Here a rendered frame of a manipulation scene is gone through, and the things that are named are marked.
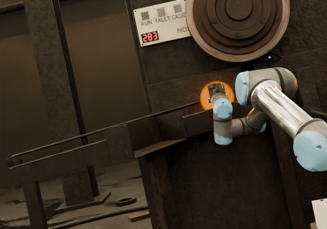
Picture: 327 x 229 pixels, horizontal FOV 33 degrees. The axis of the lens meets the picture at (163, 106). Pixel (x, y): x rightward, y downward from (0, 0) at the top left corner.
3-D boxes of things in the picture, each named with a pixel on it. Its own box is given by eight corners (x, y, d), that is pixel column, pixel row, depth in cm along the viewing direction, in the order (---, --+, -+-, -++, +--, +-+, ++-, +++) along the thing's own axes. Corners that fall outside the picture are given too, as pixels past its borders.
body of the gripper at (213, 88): (223, 81, 244) (226, 87, 232) (227, 99, 246) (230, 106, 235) (206, 85, 244) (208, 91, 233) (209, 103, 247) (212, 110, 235)
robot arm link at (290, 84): (304, 57, 195) (254, 114, 238) (276, 61, 192) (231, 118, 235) (315, 86, 191) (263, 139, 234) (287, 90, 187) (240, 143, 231)
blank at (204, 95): (195, 87, 256) (195, 87, 253) (227, 77, 255) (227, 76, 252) (206, 119, 256) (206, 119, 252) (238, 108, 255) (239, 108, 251)
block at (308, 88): (301, 120, 257) (290, 70, 257) (318, 117, 257) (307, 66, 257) (305, 121, 247) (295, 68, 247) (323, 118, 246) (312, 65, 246)
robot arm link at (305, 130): (365, 136, 151) (269, 61, 197) (318, 145, 147) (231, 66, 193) (357, 173, 157) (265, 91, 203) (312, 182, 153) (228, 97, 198)
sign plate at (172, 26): (141, 47, 266) (133, 10, 266) (193, 35, 265) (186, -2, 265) (140, 46, 264) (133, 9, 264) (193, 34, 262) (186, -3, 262)
